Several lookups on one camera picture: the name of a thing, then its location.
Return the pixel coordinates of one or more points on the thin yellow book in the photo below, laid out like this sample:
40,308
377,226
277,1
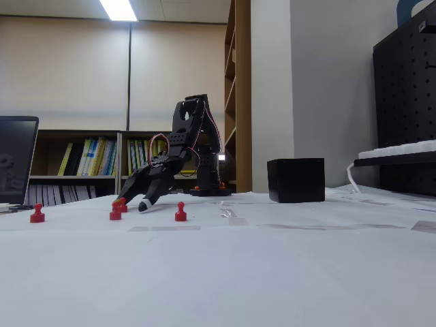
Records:
65,159

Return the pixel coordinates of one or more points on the black book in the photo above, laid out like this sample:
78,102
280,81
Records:
73,160

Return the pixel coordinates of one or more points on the white blue book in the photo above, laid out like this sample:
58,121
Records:
85,156

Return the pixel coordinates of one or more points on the low wooden bookshelf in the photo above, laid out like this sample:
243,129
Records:
47,136
136,134

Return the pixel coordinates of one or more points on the tall wooden shelf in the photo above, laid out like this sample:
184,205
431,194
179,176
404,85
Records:
242,85

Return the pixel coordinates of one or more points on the white black binder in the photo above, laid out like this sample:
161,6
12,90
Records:
35,195
62,194
90,191
75,193
49,195

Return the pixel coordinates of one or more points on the blue rounded object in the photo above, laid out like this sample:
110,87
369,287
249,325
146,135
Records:
405,12

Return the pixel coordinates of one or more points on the black robot base orange clips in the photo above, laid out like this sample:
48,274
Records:
211,192

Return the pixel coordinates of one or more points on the laptop screen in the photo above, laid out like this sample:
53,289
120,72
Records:
15,160

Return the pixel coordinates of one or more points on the black rail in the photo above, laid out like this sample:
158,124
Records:
395,160

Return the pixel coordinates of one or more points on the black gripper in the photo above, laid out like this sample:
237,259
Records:
148,178

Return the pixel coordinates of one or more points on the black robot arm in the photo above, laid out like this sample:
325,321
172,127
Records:
206,163

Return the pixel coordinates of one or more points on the black open box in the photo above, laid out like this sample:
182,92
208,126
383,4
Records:
296,180

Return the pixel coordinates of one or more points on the white paper table cover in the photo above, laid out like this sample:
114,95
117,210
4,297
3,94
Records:
204,272

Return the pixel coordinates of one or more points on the black pegboard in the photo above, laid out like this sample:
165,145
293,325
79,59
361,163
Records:
405,95

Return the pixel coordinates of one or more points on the white power strip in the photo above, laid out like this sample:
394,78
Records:
398,149

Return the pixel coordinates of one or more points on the ceiling light panel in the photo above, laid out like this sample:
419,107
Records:
117,9

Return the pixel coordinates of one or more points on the yellow white book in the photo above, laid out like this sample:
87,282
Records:
97,156

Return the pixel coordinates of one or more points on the clear tape strip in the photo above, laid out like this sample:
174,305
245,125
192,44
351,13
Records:
227,213
238,221
323,226
424,226
163,228

